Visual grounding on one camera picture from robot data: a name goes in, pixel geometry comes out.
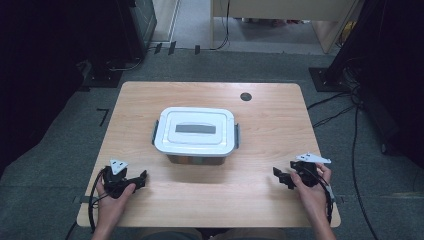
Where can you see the light wooden desk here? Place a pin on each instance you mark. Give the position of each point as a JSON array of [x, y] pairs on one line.
[[283, 8]]

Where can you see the black stand base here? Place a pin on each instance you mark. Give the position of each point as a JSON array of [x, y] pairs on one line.
[[103, 78]]

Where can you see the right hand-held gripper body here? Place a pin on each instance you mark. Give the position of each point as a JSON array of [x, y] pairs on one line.
[[306, 175]]

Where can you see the dark cabinet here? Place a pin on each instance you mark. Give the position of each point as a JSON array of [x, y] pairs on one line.
[[143, 23]]

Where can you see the yellow object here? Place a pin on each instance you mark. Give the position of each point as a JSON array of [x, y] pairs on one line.
[[348, 30]]

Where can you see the person's right hand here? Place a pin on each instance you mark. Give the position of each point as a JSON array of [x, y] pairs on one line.
[[313, 200]]

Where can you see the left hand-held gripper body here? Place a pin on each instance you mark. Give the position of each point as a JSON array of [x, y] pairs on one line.
[[115, 183]]

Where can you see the grey tape piece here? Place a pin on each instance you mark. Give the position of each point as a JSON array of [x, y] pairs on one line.
[[80, 199], [338, 199]]

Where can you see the person's left hand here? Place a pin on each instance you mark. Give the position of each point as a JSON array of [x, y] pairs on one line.
[[111, 210]]

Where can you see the black stand base plate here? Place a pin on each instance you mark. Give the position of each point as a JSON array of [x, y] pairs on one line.
[[320, 81]]

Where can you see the black curtain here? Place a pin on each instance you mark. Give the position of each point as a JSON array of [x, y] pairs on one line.
[[40, 66], [393, 66]]

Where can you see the transparent brown storage box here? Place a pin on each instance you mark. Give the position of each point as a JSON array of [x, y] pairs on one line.
[[196, 160]]

